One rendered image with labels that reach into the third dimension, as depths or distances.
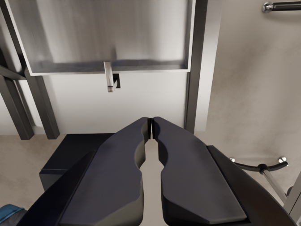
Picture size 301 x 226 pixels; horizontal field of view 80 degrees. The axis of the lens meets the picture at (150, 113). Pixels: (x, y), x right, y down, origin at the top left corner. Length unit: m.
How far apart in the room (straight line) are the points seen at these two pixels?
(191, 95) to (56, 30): 0.25
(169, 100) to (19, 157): 1.74
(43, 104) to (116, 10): 0.21
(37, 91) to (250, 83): 1.30
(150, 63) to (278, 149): 1.66
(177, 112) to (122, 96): 0.11
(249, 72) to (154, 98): 1.11
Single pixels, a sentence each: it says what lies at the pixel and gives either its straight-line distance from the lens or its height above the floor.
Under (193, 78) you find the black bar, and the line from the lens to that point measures 0.33.
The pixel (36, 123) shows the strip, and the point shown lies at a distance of 0.45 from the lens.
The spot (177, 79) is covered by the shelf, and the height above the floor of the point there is 0.88.
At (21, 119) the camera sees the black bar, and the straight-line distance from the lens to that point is 0.44.
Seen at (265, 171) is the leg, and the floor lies 0.16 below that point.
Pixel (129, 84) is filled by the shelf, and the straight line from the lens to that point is 0.35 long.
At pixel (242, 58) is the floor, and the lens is 1.36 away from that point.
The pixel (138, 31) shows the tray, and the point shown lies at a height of 0.88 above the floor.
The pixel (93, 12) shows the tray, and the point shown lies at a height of 0.88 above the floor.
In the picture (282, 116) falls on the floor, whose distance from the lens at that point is 1.70.
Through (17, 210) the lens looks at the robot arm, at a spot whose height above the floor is 0.93.
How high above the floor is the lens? 1.20
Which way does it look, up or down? 62 degrees down
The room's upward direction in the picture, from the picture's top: 180 degrees counter-clockwise
